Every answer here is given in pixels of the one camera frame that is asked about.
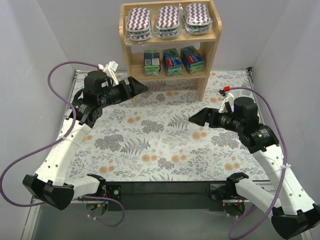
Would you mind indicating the pink wavy sponge top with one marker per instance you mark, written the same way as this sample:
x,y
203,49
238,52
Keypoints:
x,y
138,26

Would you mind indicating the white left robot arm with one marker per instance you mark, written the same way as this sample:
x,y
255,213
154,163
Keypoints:
x,y
75,128

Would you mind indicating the floral patterned table mat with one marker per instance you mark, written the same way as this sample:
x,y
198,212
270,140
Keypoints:
x,y
151,138

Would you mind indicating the pink wavy sponge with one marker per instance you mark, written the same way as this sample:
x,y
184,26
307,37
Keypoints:
x,y
167,23
138,26
196,19

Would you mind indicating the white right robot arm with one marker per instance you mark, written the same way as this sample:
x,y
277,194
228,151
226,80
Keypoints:
x,y
291,210

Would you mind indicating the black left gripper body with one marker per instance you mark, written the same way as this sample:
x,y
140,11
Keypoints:
x,y
127,88

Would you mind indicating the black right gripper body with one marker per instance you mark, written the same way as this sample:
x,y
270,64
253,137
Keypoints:
x,y
212,118

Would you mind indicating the green blue sponge pack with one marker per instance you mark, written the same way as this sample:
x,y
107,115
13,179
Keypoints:
x,y
151,62
192,60
172,62

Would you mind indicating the white cable connector tag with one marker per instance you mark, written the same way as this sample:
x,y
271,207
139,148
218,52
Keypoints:
x,y
110,69

